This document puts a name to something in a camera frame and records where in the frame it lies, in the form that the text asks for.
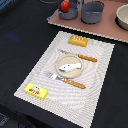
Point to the fork with wooden handle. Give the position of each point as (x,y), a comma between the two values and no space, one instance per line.
(66,80)

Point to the grey cooking pot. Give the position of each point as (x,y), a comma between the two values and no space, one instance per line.
(91,12)

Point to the knife with wooden handle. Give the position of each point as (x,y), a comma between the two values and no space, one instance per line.
(80,56)

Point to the woven beige placemat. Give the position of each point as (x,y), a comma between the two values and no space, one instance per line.
(63,100)

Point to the cream bowl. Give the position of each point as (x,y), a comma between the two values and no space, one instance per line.
(122,15)

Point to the white toy fish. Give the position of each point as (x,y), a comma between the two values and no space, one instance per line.
(70,67)

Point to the orange toy bread loaf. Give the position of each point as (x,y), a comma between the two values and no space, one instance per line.
(79,41)

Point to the yellow butter box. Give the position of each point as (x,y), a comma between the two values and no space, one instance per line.
(36,91)

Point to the grey saucepan with handle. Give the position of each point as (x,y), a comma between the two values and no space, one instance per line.
(70,14)

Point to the red toy tomato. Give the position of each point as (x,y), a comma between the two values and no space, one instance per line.
(64,6)

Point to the round wooden plate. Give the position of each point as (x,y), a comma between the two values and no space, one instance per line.
(69,59)

